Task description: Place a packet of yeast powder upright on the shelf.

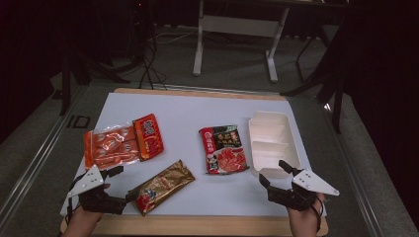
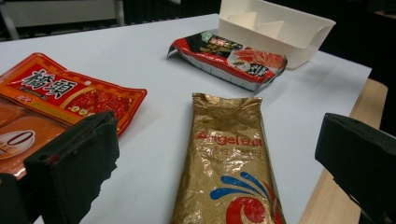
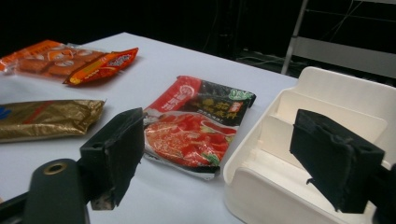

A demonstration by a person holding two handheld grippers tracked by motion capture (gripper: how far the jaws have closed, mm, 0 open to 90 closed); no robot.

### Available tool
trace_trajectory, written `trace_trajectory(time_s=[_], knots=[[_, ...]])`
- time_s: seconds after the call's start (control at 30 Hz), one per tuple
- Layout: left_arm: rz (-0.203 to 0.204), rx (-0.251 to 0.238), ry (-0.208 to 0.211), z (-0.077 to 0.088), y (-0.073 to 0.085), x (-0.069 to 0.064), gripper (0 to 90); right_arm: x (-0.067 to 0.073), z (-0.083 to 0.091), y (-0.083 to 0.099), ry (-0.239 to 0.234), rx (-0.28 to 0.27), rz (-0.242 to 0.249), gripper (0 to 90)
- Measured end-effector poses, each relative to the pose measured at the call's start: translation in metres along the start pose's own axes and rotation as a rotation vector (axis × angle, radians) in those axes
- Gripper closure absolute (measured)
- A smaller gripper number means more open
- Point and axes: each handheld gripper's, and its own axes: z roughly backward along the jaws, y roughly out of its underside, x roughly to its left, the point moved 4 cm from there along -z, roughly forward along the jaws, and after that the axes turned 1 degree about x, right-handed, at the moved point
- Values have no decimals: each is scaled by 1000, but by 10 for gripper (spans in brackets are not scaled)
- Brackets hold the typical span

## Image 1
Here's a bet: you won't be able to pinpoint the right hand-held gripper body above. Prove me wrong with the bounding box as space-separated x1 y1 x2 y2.
267 168 341 212

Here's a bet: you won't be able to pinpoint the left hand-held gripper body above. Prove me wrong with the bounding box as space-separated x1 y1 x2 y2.
66 165 128 215

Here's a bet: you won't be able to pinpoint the orange sausage packet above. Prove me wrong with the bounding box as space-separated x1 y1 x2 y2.
83 113 165 171

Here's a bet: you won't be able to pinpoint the white divided lunch box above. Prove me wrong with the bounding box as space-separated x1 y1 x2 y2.
248 111 301 180

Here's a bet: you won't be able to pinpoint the gold and red packet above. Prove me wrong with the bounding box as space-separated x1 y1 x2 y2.
130 159 197 217

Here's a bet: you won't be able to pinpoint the person's left hand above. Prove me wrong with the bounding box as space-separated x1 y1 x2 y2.
69 206 104 230

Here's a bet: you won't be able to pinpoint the person's right hand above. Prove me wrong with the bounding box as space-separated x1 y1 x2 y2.
287 193 328 233

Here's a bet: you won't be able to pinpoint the wooden table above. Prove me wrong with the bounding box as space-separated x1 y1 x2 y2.
59 87 329 237

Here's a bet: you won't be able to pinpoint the black metal stand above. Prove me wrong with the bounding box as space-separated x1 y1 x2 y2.
280 19 350 134

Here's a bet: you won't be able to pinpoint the white table mat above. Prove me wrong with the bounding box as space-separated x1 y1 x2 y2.
59 92 328 217

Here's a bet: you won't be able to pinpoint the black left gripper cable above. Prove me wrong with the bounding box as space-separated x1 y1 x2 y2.
66 174 83 226

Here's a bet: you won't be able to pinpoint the metal floor rail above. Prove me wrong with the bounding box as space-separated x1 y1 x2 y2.
0 85 90 225
324 102 384 237

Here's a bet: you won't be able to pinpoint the black floor cables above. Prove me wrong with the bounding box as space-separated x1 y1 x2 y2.
137 42 169 91

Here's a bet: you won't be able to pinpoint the white floor cable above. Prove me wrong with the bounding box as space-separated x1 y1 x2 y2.
154 29 199 45

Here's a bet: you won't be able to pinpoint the white metal frame desk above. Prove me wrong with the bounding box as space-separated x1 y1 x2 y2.
192 0 350 84

